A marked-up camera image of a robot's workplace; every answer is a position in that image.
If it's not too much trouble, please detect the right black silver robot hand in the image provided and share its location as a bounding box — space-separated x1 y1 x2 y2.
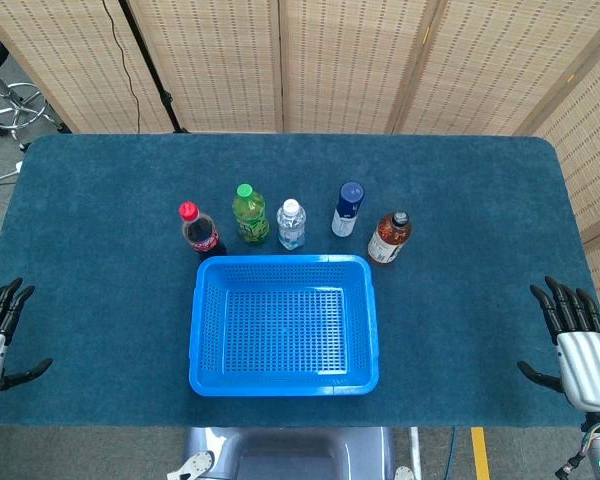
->
517 275 600 414

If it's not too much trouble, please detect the brown tea bottle black cap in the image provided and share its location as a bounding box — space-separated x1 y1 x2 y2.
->
367 209 413 268

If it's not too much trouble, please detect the cola bottle red cap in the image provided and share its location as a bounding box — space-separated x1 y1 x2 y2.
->
178 200 228 262

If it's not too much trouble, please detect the blue-capped white bottle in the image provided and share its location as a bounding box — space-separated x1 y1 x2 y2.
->
330 180 366 239

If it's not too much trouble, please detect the green tea bottle green cap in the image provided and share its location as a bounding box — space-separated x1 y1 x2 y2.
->
231 183 271 246

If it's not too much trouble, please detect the clear water bottle white cap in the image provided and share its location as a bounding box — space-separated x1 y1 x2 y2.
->
275 198 308 251

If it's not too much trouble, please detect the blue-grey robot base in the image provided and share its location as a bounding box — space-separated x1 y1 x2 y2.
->
182 426 397 480

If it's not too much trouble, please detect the blue perforated plastic basket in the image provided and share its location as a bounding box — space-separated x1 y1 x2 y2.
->
187 253 381 398

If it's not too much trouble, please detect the yellow floor tape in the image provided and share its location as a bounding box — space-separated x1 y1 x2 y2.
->
470 426 492 480

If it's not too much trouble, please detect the dark teal table mat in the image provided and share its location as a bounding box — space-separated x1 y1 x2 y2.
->
0 132 600 430

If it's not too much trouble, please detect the white floor strip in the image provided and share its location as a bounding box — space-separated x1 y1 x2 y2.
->
408 427 424 480

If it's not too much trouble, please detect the black stool chrome base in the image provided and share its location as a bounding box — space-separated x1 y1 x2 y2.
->
0 17 71 153

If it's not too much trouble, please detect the black tripod stand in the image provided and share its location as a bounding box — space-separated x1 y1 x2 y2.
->
118 0 189 135

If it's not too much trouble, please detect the woven bamboo folding screen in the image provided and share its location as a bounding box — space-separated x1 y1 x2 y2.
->
0 0 600 351

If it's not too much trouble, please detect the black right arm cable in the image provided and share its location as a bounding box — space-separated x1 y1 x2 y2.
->
554 447 589 480

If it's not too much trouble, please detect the blue floor cable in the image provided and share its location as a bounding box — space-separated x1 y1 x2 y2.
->
444 427 459 480

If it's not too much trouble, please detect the white floor cable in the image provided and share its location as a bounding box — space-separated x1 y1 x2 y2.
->
0 159 25 190

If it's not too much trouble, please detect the thin black hanging cable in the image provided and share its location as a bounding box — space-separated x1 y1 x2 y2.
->
101 0 142 134

